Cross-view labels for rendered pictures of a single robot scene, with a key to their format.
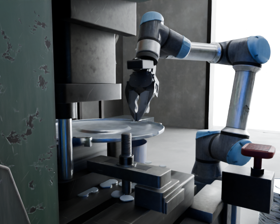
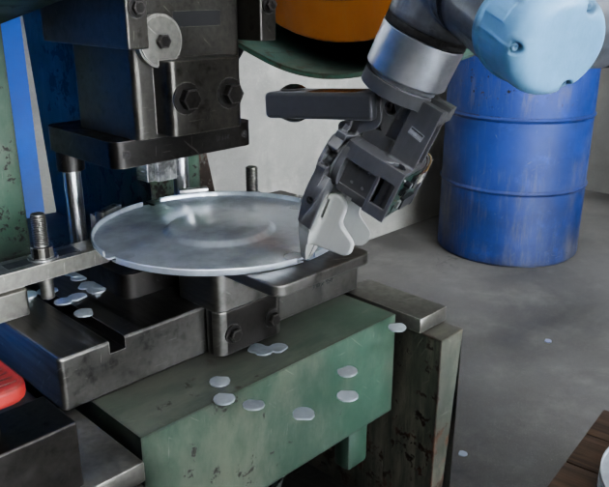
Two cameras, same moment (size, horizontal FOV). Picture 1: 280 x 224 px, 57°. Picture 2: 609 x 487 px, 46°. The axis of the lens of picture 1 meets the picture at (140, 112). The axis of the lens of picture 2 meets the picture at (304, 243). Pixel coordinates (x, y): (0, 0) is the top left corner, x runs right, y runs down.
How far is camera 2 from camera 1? 112 cm
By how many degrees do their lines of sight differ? 99
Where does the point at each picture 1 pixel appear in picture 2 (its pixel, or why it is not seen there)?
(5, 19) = not seen: outside the picture
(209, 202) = not seen: hidden behind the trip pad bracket
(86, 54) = (92, 86)
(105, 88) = (87, 144)
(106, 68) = (118, 109)
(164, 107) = not seen: outside the picture
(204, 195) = (86, 437)
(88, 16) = (58, 33)
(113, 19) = (87, 27)
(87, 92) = (68, 142)
